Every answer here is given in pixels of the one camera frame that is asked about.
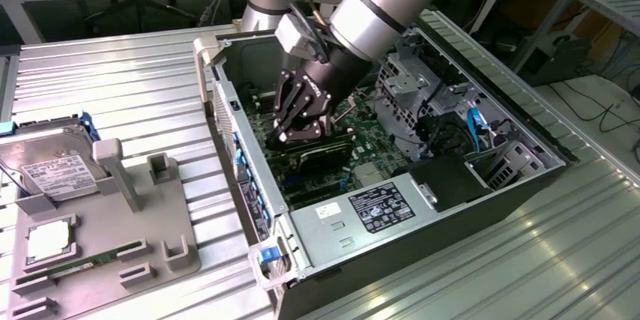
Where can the blue slot clip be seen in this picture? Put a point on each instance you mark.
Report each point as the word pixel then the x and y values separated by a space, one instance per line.
pixel 254 190
pixel 264 212
pixel 238 157

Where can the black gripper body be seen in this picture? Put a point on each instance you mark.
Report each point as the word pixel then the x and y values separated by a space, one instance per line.
pixel 334 72

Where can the grey metal frame post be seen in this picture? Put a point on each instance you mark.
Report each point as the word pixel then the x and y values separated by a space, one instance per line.
pixel 6 84

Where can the black and grey PC case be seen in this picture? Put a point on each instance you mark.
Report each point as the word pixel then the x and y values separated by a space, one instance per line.
pixel 400 279

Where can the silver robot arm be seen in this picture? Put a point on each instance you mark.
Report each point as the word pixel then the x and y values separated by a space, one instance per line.
pixel 380 9

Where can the silver chipset heat sink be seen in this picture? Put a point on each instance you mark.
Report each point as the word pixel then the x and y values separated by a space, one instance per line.
pixel 369 174

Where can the black expansion slot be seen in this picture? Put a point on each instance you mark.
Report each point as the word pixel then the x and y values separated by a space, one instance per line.
pixel 314 192

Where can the metal slat shelf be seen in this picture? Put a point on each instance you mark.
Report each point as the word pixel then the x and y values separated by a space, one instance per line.
pixel 609 1

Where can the blue case latch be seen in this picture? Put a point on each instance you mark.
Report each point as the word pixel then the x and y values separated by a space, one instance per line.
pixel 269 254

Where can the green motherboard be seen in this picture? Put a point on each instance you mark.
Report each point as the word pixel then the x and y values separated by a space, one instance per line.
pixel 369 140

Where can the green RAM stick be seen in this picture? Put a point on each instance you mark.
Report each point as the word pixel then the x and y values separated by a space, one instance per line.
pixel 94 260

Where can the silver CPU chip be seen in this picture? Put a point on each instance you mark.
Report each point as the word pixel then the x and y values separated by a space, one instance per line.
pixel 46 241

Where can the black stand legs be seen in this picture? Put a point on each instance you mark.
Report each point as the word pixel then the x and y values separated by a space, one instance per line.
pixel 149 5

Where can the black plastic shroud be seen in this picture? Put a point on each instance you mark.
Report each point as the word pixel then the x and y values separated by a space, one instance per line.
pixel 440 181

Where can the black box device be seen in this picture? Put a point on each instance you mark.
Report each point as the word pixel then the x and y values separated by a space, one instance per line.
pixel 564 61

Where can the green graphics card with fan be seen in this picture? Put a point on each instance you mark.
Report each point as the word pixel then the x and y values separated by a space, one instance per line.
pixel 324 160

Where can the grey parts rack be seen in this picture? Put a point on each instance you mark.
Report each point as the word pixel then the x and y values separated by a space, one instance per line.
pixel 100 230

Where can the metal disk bay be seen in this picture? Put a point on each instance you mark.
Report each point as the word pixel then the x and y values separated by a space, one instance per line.
pixel 520 159

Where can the blue disk carrier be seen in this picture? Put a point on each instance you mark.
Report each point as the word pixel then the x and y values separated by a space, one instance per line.
pixel 88 127

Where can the grey metal drive cage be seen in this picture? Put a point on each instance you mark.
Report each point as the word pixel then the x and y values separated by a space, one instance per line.
pixel 400 110

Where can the grey power supply unit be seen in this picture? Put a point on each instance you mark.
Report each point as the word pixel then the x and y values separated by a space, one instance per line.
pixel 344 230

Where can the silver hard disk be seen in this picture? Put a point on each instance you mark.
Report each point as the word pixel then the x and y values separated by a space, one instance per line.
pixel 49 170

